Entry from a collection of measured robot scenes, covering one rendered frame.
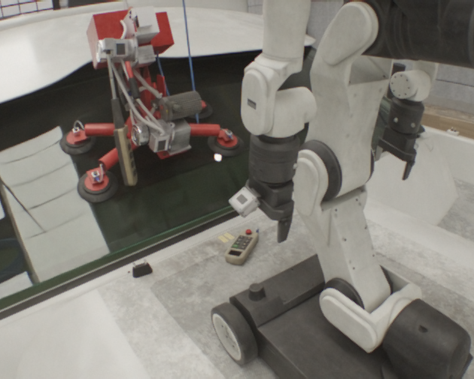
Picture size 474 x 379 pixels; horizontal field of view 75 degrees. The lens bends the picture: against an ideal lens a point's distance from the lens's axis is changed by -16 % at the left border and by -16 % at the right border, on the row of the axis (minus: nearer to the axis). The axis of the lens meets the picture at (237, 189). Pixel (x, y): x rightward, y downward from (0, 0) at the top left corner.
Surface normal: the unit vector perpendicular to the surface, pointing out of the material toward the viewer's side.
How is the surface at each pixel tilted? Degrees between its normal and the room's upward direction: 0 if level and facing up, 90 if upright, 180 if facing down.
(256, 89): 90
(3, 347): 47
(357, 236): 60
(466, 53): 122
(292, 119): 101
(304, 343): 0
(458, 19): 67
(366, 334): 90
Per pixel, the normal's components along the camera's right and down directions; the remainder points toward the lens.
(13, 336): 0.23, -0.43
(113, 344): -0.12, -0.87
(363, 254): 0.43, -0.15
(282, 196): 0.54, 0.52
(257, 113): -0.84, 0.29
